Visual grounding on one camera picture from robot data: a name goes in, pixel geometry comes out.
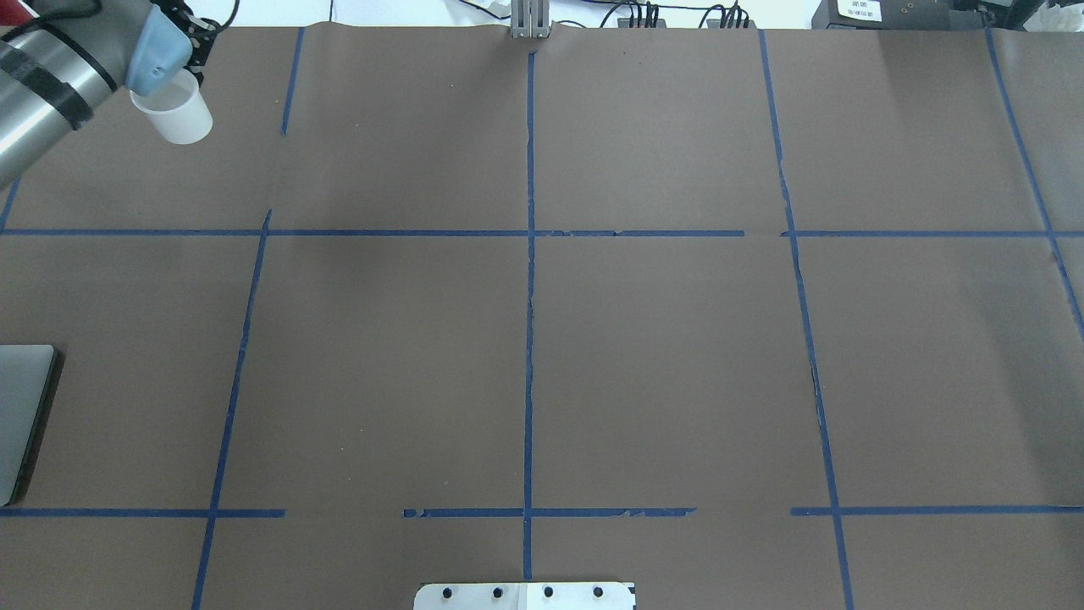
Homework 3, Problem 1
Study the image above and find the black computer box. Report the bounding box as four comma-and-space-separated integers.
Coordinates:
810, 1, 988, 31

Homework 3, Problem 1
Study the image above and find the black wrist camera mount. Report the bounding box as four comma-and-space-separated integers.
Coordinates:
152, 1, 232, 82

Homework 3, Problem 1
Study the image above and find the grey closed laptop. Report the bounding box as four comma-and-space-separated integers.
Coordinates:
1, 343, 59, 507

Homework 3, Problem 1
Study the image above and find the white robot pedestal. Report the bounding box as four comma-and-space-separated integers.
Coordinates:
412, 580, 638, 609

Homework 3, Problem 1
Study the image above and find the brown paper table cover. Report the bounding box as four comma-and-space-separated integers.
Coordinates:
3, 25, 1081, 609

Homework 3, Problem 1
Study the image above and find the white mug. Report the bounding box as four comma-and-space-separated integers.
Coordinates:
129, 69, 212, 146

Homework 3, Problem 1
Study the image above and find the aluminium frame post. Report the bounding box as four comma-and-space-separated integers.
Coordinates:
509, 0, 553, 39

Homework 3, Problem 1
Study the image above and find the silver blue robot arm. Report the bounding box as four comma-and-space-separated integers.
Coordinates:
1, 1, 195, 189

